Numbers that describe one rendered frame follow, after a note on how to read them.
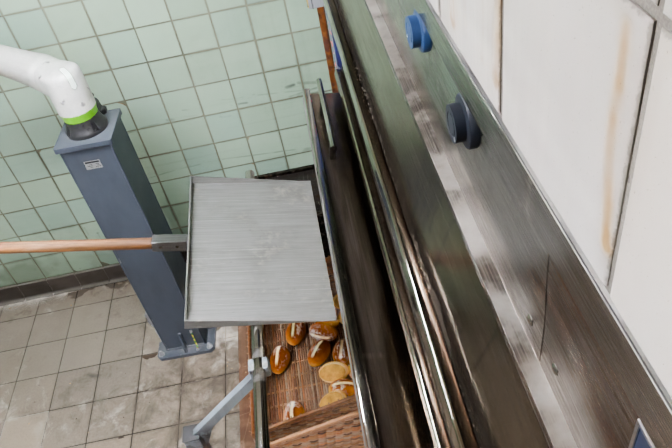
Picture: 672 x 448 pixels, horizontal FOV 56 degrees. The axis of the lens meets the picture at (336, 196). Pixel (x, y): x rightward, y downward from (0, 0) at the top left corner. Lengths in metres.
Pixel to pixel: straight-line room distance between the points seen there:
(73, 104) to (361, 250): 1.31
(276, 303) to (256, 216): 0.33
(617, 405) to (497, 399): 0.27
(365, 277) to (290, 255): 0.47
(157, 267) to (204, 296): 1.14
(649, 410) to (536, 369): 0.23
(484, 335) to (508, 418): 0.09
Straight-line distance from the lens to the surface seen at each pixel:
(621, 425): 0.41
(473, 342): 0.71
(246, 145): 3.02
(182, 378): 3.05
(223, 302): 1.60
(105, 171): 2.43
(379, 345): 1.17
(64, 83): 2.30
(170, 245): 1.72
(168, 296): 2.86
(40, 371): 3.42
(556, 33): 0.32
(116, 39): 2.79
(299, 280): 1.65
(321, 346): 2.14
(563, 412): 0.52
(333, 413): 1.88
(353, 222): 1.39
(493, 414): 0.67
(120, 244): 1.73
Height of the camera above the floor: 2.35
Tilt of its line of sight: 40 degrees down
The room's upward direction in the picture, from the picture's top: 12 degrees counter-clockwise
